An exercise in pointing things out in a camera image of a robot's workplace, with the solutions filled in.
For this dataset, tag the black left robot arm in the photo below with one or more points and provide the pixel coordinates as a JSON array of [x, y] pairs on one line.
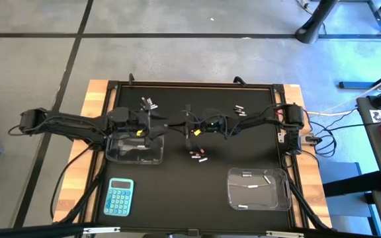
[[71, 124]]

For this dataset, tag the black table mat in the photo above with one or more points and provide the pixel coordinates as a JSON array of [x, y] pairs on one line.
[[184, 198]]

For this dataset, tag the black floor frame bar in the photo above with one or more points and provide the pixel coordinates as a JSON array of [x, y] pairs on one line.
[[359, 85]]

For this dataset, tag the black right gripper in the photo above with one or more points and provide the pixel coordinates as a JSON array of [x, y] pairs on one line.
[[207, 127]]

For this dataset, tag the clear plastic bin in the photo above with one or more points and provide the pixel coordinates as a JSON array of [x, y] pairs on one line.
[[127, 158], [260, 198]]

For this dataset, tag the grey cart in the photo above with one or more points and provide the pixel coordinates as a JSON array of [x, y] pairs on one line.
[[375, 148]]

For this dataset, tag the yellow tape tag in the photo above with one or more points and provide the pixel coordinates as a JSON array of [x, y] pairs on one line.
[[140, 133], [197, 132]]

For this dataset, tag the teal calculator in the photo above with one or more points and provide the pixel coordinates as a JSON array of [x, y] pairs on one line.
[[119, 198]]

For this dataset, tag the black bench bar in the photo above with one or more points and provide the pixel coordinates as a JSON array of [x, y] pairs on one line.
[[352, 185]]

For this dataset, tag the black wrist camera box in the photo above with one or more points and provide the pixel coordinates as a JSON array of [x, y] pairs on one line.
[[212, 124]]

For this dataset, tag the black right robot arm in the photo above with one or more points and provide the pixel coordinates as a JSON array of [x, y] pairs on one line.
[[293, 115]]

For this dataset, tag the black camera beam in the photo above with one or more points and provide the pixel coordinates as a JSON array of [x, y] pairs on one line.
[[28, 231]]

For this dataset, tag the black stand pole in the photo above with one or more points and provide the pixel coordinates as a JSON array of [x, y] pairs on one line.
[[313, 29]]

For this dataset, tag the black frame clamp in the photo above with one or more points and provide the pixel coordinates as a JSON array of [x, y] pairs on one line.
[[240, 81], [131, 78]]

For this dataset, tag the small silver mounting plate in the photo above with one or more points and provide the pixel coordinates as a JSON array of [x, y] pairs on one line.
[[280, 137]]

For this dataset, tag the silver beam bracket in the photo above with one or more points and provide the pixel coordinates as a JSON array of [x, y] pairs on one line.
[[284, 234], [101, 230]]

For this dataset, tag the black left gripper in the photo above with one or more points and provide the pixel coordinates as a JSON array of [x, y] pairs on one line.
[[127, 124]]

